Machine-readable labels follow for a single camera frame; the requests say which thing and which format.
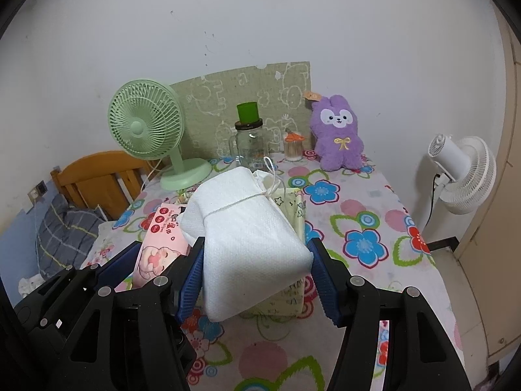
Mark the white blanket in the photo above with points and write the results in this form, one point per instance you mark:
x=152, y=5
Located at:
x=106, y=226

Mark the grey plaid pillow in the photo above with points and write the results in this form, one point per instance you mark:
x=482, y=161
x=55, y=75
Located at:
x=65, y=232

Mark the wooden chair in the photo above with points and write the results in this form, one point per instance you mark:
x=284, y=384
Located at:
x=93, y=187

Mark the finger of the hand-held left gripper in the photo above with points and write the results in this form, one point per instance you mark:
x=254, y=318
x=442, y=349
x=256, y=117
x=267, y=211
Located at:
x=120, y=264

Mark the crumpled white cloth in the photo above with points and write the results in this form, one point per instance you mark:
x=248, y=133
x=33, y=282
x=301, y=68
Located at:
x=30, y=285

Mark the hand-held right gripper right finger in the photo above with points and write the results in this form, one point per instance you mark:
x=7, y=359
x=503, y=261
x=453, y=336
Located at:
x=325, y=285

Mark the green desk fan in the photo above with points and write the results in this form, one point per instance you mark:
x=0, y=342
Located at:
x=138, y=126

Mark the pink tissue pack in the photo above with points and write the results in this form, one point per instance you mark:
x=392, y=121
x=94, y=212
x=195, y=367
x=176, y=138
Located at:
x=158, y=244

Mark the yellow cartoon fabric box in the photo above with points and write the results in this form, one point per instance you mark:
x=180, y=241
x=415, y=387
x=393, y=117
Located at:
x=295, y=211

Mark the white standing fan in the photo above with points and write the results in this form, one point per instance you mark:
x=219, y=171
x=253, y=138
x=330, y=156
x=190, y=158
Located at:
x=468, y=175

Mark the purple plush bunny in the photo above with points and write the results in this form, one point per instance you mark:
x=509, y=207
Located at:
x=336, y=146

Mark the white towel bundle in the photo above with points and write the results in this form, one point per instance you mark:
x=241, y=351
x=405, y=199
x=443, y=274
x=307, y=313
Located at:
x=244, y=252

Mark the beige cabinet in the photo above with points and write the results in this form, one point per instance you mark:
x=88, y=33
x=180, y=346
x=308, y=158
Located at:
x=500, y=252

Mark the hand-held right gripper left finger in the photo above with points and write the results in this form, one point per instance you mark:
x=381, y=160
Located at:
x=191, y=281

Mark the glass mug jar green lid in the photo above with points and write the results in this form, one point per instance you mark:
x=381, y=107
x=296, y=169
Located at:
x=248, y=146

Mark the green patterned board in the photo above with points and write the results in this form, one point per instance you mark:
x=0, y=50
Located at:
x=228, y=89

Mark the cotton swab jar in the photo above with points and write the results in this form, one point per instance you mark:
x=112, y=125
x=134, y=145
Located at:
x=294, y=152

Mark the wall power socket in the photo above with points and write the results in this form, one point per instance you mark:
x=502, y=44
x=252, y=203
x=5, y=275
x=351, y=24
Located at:
x=37, y=190

